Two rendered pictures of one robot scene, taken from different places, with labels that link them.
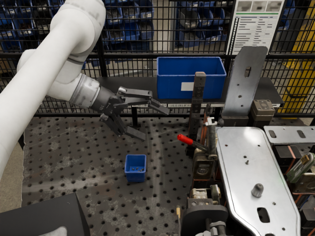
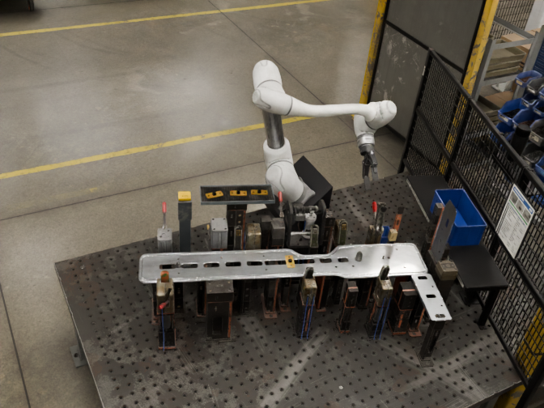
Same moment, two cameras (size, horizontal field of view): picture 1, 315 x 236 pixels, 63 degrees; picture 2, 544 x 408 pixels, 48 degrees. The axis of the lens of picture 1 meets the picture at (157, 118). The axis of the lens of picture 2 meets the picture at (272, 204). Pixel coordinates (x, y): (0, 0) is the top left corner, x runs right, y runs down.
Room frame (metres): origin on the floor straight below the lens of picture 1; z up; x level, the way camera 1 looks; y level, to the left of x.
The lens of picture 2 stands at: (-0.42, -2.43, 3.02)
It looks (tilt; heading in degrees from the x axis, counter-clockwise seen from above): 38 degrees down; 78
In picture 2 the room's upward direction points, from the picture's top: 6 degrees clockwise
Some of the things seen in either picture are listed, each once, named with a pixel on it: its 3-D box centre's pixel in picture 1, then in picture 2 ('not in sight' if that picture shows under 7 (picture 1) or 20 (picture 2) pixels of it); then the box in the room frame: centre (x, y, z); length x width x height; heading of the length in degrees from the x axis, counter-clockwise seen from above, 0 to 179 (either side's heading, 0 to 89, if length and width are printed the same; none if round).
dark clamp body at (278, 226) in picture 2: not in sight; (275, 251); (0.11, -0.14, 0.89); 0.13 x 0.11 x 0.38; 90
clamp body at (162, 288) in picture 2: not in sight; (166, 314); (-0.45, -0.52, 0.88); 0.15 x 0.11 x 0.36; 90
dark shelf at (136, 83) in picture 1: (184, 91); (452, 227); (1.04, -0.14, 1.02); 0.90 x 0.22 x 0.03; 90
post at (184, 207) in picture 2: not in sight; (184, 231); (-0.35, 0.00, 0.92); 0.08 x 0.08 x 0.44; 0
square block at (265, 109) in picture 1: (253, 133); (439, 291); (0.88, -0.47, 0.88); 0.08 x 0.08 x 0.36; 0
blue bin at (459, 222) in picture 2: (189, 77); (456, 216); (1.04, -0.15, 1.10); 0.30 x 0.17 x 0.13; 90
